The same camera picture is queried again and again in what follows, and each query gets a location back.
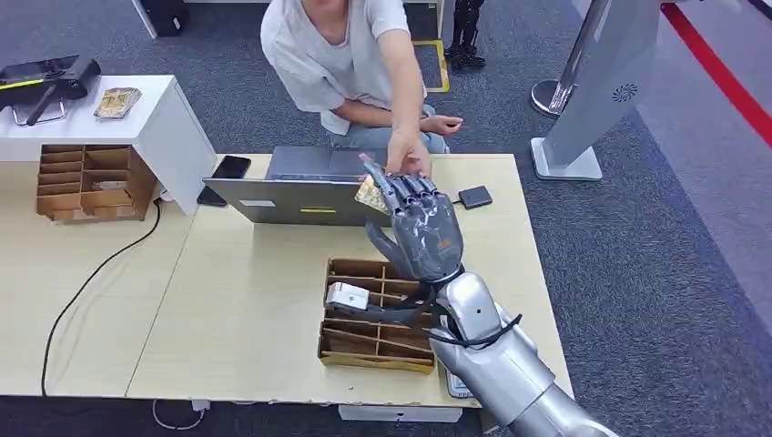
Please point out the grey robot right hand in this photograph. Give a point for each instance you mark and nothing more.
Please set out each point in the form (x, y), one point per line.
(428, 235)

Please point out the person's left hand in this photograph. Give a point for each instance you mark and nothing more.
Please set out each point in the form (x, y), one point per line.
(407, 154)

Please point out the person's right hand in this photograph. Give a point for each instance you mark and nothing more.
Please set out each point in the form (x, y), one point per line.
(443, 125)

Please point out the gold patterned card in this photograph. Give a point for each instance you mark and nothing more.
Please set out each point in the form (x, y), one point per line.
(371, 196)

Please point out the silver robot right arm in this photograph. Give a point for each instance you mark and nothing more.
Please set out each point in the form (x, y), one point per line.
(506, 374)

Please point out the small black square device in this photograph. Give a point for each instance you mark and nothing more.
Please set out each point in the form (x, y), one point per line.
(475, 197)

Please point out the black robot legs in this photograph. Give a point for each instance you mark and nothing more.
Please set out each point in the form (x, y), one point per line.
(467, 36)

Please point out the grey laptop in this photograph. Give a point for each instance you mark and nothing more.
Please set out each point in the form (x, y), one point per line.
(289, 202)

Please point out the person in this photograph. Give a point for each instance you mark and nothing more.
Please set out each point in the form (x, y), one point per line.
(319, 60)

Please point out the wooden card box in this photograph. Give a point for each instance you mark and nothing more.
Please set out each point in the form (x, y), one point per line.
(108, 199)
(356, 344)

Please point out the white flat device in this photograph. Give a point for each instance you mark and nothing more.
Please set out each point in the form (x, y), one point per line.
(457, 386)

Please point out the grey kiosk stand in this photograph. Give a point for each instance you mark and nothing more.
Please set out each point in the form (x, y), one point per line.
(603, 78)

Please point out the black smartphone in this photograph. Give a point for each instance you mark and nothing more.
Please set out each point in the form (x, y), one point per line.
(230, 167)

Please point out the white cabinet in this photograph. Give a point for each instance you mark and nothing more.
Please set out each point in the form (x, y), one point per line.
(169, 133)

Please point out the black box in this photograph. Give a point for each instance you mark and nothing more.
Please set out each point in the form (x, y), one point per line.
(164, 15)

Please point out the red floor tape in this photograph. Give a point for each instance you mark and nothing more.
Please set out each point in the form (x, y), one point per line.
(724, 75)

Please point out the stack of gold cards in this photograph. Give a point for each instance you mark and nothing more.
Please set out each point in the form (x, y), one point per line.
(117, 102)

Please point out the white table leg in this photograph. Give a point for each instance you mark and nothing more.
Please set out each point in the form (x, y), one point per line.
(145, 18)

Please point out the pale card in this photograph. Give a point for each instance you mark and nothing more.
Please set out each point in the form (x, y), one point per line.
(108, 184)

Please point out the black folding device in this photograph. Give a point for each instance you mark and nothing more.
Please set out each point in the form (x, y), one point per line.
(60, 75)

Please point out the yellow floor frame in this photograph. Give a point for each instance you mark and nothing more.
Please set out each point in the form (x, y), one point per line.
(445, 66)

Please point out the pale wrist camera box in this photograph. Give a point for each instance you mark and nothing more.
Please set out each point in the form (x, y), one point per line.
(347, 296)

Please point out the chrome stanchion post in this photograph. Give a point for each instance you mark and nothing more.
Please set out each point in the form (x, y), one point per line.
(558, 96)

